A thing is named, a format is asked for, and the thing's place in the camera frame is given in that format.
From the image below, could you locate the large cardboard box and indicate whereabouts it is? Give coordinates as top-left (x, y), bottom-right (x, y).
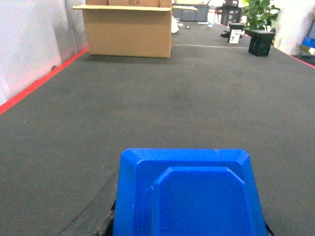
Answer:
top-left (71, 4), bottom-right (199, 59)

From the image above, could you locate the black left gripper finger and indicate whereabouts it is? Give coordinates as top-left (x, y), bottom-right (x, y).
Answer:
top-left (58, 170), bottom-right (118, 236)

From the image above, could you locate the blue plastic part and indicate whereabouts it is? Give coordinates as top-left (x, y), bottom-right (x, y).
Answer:
top-left (113, 148), bottom-right (267, 236)

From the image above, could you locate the black small crate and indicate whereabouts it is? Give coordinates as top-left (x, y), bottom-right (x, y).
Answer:
top-left (247, 29), bottom-right (275, 57)

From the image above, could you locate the grey plastic crate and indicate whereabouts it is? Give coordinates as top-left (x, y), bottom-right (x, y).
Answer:
top-left (180, 5), bottom-right (210, 22)

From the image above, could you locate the white labelled small box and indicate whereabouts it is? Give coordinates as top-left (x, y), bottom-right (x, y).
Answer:
top-left (228, 29), bottom-right (242, 44)

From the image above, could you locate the green potted plant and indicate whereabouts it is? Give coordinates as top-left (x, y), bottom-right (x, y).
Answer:
top-left (242, 0), bottom-right (281, 31)

